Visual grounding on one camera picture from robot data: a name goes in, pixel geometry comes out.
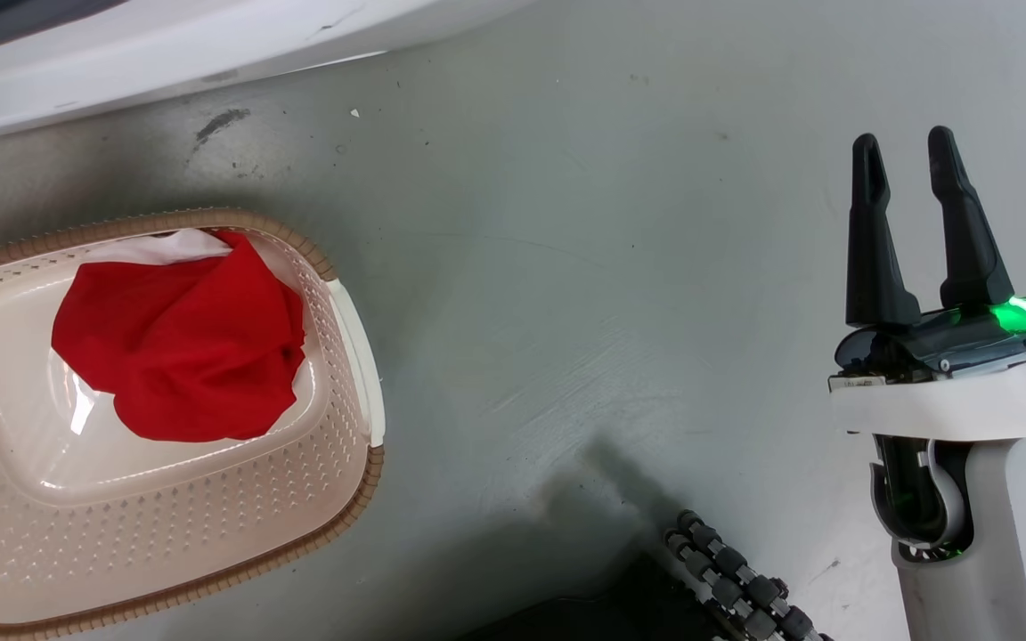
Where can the red cloth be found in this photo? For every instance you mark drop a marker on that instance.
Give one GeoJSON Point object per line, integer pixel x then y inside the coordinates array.
{"type": "Point", "coordinates": [183, 347]}

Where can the beige perforated laundry basket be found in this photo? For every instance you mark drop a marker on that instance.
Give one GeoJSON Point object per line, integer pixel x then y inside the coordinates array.
{"type": "Point", "coordinates": [166, 534]}

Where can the dark robot base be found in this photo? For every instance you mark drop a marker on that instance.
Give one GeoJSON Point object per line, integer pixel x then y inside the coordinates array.
{"type": "Point", "coordinates": [602, 623]}

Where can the white cloth item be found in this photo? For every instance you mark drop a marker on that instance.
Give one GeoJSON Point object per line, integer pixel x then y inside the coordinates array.
{"type": "Point", "coordinates": [161, 247]}

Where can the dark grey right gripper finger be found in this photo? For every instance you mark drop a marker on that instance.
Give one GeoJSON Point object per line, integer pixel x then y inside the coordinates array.
{"type": "Point", "coordinates": [972, 258]}
{"type": "Point", "coordinates": [874, 267]}

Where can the white front-load washing machine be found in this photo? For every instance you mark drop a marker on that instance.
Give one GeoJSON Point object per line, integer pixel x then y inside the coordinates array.
{"type": "Point", "coordinates": [166, 62]}

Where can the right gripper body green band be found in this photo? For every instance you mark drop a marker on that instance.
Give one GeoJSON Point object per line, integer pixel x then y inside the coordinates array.
{"type": "Point", "coordinates": [967, 401]}

